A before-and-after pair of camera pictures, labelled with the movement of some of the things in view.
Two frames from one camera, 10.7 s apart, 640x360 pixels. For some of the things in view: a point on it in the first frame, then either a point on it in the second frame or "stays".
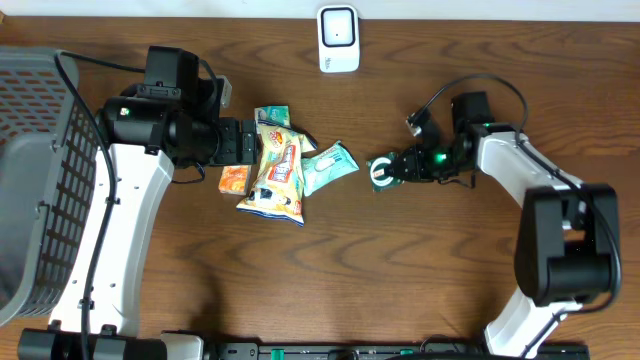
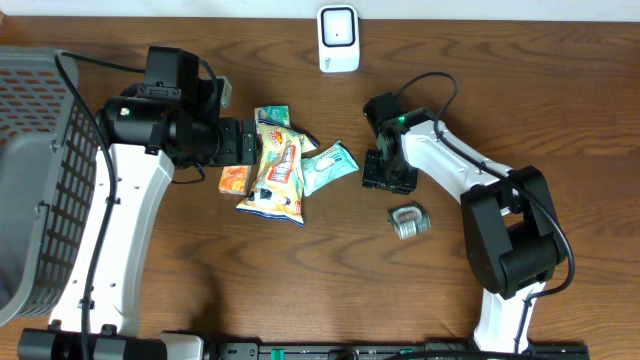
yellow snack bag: [277, 190] stays
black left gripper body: [239, 141] stays
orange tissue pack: [236, 180] stays
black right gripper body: [426, 161] → [395, 178]
